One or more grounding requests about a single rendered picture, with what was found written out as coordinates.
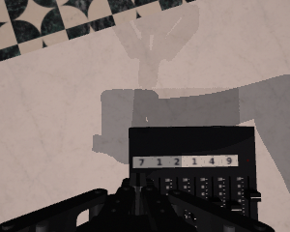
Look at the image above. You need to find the black lighting desk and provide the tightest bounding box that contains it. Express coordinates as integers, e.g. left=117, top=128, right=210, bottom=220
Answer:
left=129, top=126, right=261, bottom=220

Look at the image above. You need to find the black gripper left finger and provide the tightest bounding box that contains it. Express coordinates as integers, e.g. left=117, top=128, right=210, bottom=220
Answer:
left=0, top=173, right=138, bottom=232

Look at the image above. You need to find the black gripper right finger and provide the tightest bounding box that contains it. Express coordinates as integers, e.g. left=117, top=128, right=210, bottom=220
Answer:
left=137, top=173, right=275, bottom=232

